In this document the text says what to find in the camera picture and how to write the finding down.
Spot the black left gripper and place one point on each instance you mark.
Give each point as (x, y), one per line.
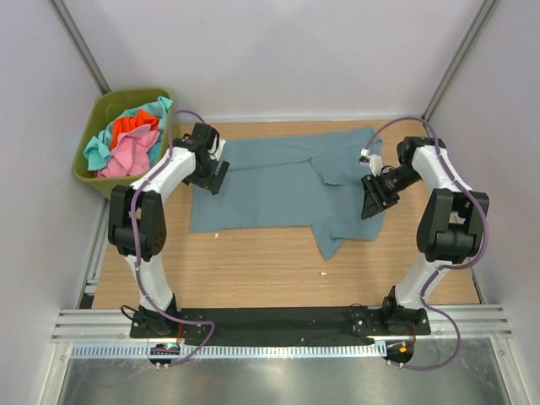
(212, 181)

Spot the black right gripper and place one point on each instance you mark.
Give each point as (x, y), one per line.
(374, 197)

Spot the blue-grey t shirt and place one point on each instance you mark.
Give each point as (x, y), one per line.
(296, 181)

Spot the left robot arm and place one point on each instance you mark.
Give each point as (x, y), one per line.
(137, 227)

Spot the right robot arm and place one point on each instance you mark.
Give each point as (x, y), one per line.
(450, 231)

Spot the pink t shirt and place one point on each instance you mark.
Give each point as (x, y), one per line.
(131, 155)

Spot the orange t shirt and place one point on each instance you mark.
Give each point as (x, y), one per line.
(128, 123)

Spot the teal t shirt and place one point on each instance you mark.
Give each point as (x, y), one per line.
(96, 151)

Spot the green plastic bin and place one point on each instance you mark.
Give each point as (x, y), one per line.
(106, 109)

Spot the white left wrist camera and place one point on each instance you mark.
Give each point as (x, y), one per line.
(215, 152)

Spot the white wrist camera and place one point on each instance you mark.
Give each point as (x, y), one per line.
(373, 161)
(215, 152)

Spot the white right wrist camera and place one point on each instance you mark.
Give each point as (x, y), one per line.
(373, 161)

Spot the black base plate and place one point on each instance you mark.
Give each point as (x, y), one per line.
(283, 327)

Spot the aluminium frame rail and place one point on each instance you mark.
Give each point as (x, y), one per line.
(474, 321)

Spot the white slotted cable duct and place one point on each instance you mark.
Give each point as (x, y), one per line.
(167, 351)

